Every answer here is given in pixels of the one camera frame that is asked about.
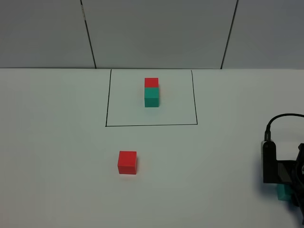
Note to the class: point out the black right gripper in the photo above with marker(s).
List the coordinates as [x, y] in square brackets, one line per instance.
[298, 182]

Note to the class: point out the green template block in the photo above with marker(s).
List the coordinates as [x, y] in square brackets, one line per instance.
[151, 97]

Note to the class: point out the red template block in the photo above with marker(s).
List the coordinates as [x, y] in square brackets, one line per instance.
[151, 82]

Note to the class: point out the white template sheet black outline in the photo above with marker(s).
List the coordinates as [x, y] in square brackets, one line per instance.
[126, 98]

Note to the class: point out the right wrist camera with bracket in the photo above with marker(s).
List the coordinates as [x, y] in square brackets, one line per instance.
[275, 171]

